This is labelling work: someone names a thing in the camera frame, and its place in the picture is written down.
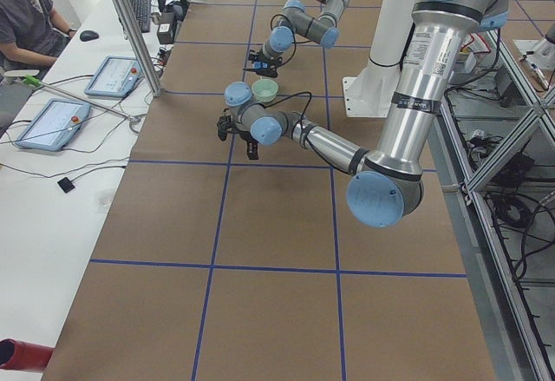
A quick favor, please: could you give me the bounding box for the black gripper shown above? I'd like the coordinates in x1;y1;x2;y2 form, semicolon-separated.
217;109;259;161
243;50;283;78

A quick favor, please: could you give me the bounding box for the light blue plastic cup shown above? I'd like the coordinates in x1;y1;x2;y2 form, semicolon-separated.
253;62;269;70

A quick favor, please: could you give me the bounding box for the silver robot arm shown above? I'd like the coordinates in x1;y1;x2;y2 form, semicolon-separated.
245;0;350;78
217;0;508;227

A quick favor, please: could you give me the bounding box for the light green ceramic bowl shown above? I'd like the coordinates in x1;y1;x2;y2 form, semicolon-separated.
251;78;278;103

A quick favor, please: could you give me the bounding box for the black power adapter box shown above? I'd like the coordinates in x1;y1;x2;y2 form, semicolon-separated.
157;12;177;45

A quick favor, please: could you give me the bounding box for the far teach pendant tablet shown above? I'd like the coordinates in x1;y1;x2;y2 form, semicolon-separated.
84;56;142;98

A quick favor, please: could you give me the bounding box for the teach pendant tablet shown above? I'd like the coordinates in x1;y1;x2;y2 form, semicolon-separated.
15;98;91;152
84;56;142;98

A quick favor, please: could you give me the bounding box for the black keyboard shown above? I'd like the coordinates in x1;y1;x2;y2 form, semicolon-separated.
128;0;151;33

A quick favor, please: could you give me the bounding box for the small black square device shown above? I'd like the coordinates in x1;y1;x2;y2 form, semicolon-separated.
57;177;75;194

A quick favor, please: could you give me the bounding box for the near teach pendant tablet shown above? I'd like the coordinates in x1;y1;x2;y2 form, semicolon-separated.
15;98;91;152

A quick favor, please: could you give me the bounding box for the black computer mouse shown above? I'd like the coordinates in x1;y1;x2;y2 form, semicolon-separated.
79;30;100;43

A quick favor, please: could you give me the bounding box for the thin metal rod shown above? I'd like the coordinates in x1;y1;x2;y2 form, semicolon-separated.
3;72;147;125

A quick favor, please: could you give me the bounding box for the person in grey shirt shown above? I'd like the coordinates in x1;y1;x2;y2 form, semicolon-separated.
1;0;76;78

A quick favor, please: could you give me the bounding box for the red cylinder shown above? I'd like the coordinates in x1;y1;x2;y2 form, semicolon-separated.
1;338;54;373

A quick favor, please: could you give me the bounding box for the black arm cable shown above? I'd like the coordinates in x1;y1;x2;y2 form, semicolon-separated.
264;90;314;139
270;12;297;66

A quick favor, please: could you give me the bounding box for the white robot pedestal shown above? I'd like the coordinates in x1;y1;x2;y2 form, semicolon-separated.
343;0;415;118

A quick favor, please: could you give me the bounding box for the aluminium frame post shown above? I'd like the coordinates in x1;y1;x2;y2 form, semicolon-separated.
112;0;162;97

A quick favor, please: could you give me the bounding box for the aluminium side frame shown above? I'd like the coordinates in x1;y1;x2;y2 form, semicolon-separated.
427;0;555;381

